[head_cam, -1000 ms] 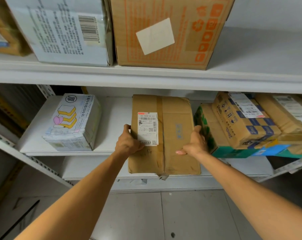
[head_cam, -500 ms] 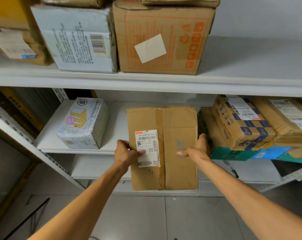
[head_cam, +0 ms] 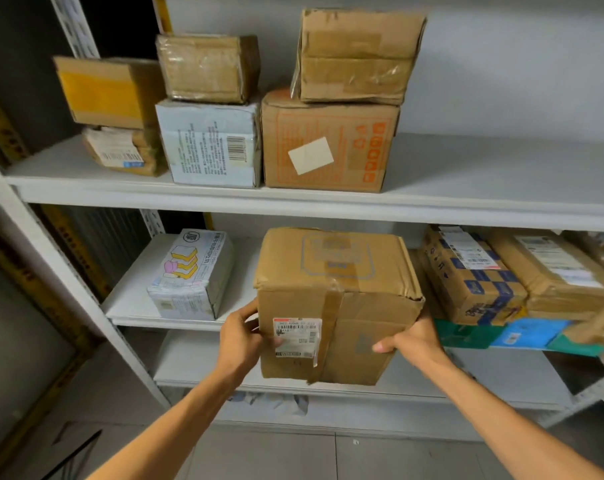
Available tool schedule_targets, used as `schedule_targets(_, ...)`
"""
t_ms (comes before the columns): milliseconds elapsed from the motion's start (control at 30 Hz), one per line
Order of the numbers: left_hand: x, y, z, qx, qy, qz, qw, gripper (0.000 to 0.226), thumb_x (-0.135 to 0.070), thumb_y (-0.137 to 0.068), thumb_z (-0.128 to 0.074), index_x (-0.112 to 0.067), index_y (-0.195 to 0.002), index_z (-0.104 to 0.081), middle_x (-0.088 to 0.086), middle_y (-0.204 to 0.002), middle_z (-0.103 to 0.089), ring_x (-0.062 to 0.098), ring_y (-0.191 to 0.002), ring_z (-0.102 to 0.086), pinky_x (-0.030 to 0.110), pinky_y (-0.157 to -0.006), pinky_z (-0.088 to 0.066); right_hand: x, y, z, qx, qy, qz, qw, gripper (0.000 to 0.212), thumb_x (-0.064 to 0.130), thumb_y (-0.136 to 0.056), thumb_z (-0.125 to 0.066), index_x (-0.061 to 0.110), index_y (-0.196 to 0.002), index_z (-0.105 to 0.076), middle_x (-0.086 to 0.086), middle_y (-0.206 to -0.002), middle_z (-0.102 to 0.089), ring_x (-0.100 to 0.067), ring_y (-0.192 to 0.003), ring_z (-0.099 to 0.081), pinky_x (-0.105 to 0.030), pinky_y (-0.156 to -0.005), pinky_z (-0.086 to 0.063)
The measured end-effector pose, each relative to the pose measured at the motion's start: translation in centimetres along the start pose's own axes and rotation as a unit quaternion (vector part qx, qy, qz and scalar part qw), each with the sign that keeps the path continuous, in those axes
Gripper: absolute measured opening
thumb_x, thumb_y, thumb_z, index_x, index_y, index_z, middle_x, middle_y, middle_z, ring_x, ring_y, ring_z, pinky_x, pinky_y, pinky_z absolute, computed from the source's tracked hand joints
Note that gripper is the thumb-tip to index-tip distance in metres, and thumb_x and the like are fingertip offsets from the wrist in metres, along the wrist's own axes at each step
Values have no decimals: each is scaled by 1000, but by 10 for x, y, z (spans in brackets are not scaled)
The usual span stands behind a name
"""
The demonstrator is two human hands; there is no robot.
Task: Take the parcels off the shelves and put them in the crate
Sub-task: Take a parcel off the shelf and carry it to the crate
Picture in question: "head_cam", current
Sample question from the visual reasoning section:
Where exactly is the person's right hand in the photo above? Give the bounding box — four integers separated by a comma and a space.
372, 314, 455, 378

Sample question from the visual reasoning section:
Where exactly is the person's left hand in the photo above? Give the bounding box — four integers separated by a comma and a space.
217, 299, 282, 391

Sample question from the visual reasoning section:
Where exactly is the blue checkered cardboard box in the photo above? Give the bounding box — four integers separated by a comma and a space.
419, 225, 528, 327

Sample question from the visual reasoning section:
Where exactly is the white printed carton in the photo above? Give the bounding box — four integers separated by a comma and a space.
147, 228, 235, 321

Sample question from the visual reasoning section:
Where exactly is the wide low cardboard box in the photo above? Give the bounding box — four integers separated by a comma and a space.
253, 227, 426, 387

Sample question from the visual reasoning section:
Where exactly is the white metal shelf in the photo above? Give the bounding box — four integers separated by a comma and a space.
0, 0, 604, 445

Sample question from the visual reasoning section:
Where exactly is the large box orange print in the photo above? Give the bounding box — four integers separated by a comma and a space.
261, 88, 401, 194

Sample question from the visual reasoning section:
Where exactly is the yellow fronted box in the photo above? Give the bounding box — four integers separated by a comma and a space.
53, 56, 167, 129

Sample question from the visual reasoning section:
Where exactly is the large dusty cardboard box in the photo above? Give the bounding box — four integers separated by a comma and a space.
291, 8, 428, 107

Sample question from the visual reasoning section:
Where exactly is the person's left forearm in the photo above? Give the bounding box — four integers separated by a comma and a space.
87, 369, 248, 480

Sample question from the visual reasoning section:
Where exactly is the person's right forearm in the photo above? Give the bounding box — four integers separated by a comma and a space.
424, 362, 604, 480

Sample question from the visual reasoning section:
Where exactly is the small blue box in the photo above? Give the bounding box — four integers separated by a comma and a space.
489, 317, 572, 351

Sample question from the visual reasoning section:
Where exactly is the squat cardboard box white label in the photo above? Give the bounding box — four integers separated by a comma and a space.
486, 228, 604, 321

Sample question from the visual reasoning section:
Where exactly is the small long brown box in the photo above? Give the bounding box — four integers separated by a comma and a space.
561, 304, 604, 345

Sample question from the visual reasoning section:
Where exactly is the crumpled grey plastic wrap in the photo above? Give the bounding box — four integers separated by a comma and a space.
227, 389, 310, 417

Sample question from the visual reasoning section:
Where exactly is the dull yellow perforated upright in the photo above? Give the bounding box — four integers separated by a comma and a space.
0, 79, 113, 301

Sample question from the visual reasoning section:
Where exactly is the yellow sticker strip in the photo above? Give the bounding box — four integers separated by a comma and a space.
151, 0, 215, 231

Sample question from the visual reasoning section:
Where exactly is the dull yellow wall strip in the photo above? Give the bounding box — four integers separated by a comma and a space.
0, 227, 101, 478

